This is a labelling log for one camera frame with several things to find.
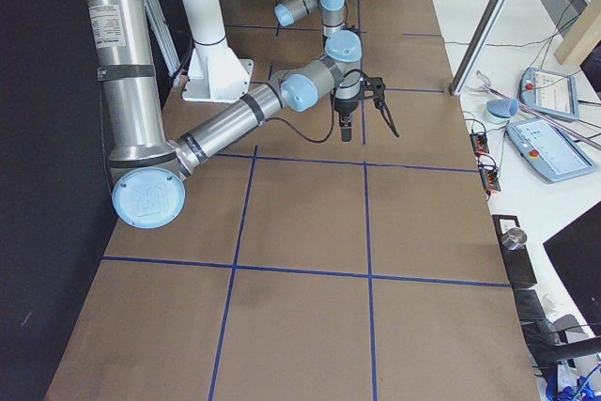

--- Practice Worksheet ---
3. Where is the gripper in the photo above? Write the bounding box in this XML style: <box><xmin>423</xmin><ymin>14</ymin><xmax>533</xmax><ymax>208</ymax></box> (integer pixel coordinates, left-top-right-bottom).
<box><xmin>332</xmin><ymin>92</ymin><xmax>359</xmax><ymax>142</ymax></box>

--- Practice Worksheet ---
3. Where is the blue cup on tape roll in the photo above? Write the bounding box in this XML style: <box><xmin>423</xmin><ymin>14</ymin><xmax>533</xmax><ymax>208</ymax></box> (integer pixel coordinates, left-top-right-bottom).
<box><xmin>484</xmin><ymin>98</ymin><xmax>519</xmax><ymax>124</ymax></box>

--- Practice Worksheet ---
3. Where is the far teach pendant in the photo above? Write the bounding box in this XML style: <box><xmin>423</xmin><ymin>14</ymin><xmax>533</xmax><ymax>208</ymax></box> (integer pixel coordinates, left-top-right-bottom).
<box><xmin>517</xmin><ymin>67</ymin><xmax>579</xmax><ymax>122</ymax></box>

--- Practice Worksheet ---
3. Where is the teach pendant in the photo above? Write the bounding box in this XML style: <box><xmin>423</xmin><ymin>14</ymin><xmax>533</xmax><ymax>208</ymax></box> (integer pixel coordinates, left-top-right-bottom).
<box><xmin>517</xmin><ymin>67</ymin><xmax>579</xmax><ymax>122</ymax></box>
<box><xmin>506</xmin><ymin>118</ymin><xmax>597</xmax><ymax>183</ymax></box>

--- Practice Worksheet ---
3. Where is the black power box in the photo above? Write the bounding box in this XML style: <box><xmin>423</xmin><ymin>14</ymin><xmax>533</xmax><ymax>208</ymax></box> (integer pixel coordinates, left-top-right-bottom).
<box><xmin>492</xmin><ymin>214</ymin><xmax>537</xmax><ymax>289</ymax></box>

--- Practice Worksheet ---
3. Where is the metal cup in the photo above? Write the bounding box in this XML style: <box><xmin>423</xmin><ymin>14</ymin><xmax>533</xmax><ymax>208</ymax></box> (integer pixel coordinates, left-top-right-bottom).
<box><xmin>501</xmin><ymin>227</ymin><xmax>528</xmax><ymax>251</ymax></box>

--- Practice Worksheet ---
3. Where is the near teach pendant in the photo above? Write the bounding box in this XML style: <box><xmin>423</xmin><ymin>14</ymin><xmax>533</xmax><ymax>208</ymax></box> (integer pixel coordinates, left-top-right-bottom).
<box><xmin>506</xmin><ymin>118</ymin><xmax>597</xmax><ymax>183</ymax></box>

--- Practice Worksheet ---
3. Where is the white camera pole base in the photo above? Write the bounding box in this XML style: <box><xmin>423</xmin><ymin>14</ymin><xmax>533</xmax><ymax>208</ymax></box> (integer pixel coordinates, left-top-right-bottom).
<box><xmin>182</xmin><ymin>0</ymin><xmax>254</xmax><ymax>102</ymax></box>

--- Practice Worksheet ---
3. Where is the aluminium frame post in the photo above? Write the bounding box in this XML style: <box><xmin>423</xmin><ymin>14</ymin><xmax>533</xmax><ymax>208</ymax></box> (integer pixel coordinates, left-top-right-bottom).
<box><xmin>449</xmin><ymin>0</ymin><xmax>507</xmax><ymax>96</ymax></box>

